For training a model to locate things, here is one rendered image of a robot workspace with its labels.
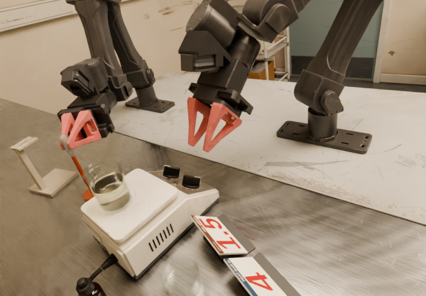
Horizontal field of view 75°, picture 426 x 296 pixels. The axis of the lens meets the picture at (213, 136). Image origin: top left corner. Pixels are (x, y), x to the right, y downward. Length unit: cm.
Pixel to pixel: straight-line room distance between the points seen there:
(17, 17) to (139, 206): 151
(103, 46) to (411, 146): 72
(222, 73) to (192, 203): 22
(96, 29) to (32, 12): 112
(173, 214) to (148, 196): 5
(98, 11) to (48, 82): 121
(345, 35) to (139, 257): 52
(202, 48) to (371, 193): 38
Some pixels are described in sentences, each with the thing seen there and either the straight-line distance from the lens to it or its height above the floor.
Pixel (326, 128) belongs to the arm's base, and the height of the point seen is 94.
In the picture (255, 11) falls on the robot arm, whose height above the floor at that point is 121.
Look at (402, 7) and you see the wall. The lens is 318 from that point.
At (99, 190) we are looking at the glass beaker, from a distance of 43.
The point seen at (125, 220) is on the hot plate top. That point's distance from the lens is 44.
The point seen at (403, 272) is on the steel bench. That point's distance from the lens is 48.
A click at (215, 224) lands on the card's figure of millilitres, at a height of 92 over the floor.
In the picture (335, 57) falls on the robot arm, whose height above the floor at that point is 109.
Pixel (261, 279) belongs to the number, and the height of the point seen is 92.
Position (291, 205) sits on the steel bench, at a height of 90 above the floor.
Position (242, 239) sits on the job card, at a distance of 47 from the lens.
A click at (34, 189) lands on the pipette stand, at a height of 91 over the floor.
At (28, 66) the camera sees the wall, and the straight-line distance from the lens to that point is 189.
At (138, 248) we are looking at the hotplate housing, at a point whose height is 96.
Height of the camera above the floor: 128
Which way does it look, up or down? 31 degrees down
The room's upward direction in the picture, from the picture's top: 11 degrees counter-clockwise
